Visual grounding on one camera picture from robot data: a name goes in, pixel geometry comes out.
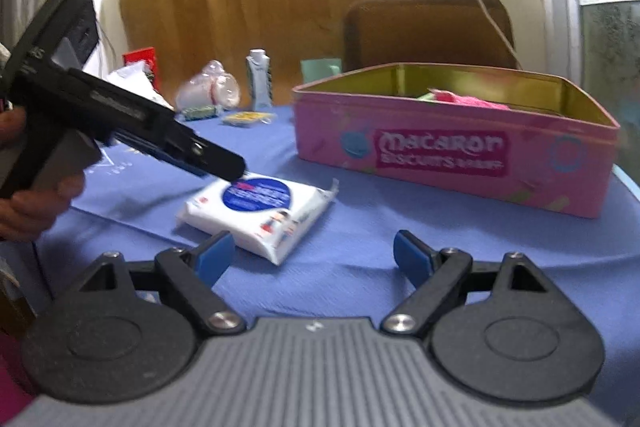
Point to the pink knitted cloth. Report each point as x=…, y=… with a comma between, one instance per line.
x=470, y=101

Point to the green cloth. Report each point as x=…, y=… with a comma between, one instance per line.
x=427, y=96

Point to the yellow packet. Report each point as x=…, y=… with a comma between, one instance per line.
x=247, y=118

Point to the person's left hand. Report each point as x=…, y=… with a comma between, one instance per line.
x=35, y=207

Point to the red packet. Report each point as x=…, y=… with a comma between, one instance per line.
x=142, y=64

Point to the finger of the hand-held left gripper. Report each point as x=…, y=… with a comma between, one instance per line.
x=215, y=157
x=150, y=151

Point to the green plastic mug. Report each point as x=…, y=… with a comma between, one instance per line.
x=320, y=69

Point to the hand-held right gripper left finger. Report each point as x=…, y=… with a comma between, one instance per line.
x=215, y=257

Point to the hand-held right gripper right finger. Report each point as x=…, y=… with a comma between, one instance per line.
x=412, y=258

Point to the frosted window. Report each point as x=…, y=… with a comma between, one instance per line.
x=605, y=7

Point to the pink tin box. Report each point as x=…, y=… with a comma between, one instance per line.
x=450, y=157

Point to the brown chair back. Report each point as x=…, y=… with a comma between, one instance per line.
x=425, y=32

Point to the blue printed tablecloth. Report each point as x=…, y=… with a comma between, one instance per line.
x=350, y=227

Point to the bagged clear plastic cups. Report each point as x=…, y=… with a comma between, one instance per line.
x=210, y=87

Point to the white tissue pack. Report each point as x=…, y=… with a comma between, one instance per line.
x=137, y=82

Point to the cotton swab pack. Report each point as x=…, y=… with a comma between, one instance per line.
x=200, y=112

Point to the drink carton with white cap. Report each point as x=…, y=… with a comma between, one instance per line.
x=259, y=79

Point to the white wet wipes pack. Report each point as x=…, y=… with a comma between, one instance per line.
x=265, y=217

